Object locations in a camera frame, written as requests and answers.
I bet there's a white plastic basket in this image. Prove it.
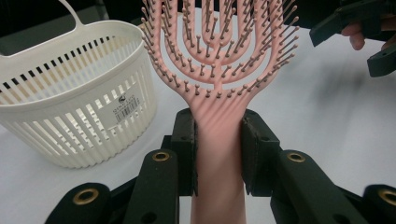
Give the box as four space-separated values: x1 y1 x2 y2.
0 0 159 170

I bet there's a pink hairbrush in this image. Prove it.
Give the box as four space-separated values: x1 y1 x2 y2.
138 0 301 224

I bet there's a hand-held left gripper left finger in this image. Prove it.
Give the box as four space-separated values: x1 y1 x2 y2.
161 107 199 197

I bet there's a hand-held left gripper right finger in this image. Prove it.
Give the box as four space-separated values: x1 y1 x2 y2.
240 108 283 198

